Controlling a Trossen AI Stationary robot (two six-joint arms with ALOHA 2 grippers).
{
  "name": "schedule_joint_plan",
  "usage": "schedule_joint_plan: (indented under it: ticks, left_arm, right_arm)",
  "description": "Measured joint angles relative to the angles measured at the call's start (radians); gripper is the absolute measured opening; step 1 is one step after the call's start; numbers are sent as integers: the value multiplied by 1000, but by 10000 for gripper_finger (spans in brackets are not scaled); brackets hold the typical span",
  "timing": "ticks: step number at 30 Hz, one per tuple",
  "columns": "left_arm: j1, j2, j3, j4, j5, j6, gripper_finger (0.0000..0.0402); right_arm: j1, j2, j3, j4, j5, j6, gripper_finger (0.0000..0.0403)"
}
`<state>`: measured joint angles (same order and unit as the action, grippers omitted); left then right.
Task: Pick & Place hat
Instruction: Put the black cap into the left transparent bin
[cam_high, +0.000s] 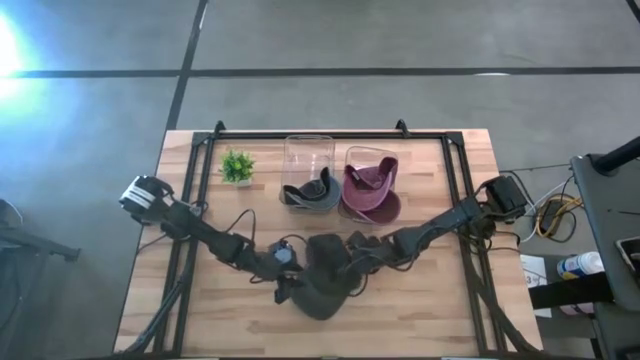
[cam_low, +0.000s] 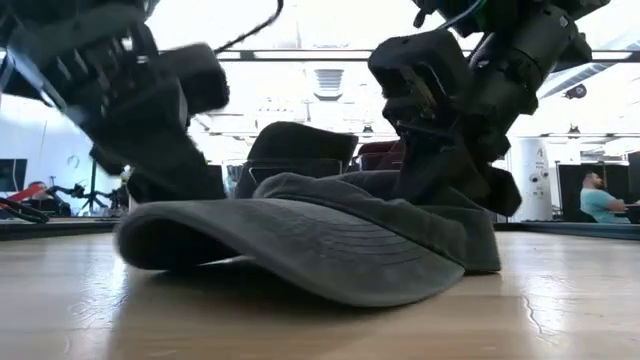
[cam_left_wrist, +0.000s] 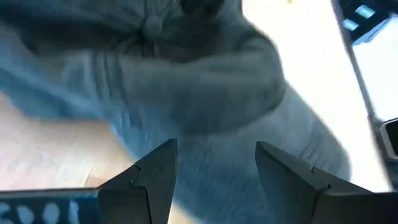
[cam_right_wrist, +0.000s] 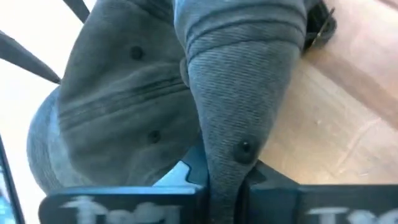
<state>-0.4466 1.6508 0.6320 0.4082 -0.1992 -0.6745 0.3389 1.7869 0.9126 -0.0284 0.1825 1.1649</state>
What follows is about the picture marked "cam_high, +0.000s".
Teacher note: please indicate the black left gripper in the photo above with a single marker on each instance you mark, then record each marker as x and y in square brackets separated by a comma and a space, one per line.
[287, 275]

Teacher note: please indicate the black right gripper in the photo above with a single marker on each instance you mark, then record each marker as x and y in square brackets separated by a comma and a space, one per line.
[375, 255]

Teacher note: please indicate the dark grey baseball cap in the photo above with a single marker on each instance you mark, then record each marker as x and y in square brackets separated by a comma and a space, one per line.
[312, 192]

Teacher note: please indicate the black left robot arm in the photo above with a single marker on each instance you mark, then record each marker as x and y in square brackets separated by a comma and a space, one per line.
[200, 230]

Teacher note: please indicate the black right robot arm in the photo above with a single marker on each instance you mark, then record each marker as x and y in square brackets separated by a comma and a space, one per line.
[450, 220]

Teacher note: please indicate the clear plastic bin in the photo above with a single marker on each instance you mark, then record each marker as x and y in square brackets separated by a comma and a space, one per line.
[307, 150]
[365, 152]

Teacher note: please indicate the small green potted plant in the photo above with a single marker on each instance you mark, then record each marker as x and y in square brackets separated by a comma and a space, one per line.
[236, 167]

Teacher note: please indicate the white paper sheet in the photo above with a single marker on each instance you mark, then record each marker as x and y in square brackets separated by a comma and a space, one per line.
[535, 280]

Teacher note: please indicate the black power box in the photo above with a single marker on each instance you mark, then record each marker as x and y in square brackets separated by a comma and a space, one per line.
[552, 215]

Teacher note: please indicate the white wipes canister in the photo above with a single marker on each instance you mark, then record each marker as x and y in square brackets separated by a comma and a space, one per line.
[580, 265]

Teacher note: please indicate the grey side cart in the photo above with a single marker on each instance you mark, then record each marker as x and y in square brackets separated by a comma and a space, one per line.
[607, 200]

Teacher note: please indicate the black tripod stand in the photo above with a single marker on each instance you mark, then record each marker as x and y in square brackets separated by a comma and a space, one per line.
[35, 242]

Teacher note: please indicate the phone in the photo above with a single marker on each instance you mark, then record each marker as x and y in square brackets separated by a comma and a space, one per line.
[631, 257]

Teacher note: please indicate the black pole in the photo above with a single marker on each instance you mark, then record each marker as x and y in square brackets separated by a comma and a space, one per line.
[617, 156]

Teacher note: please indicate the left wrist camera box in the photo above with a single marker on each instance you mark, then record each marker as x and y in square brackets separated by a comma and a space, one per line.
[283, 254]

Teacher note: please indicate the black metal table frame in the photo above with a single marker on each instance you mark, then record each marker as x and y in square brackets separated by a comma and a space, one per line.
[325, 135]

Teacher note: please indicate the black frame clamp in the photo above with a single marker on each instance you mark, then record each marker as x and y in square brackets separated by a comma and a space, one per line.
[219, 127]
[401, 127]

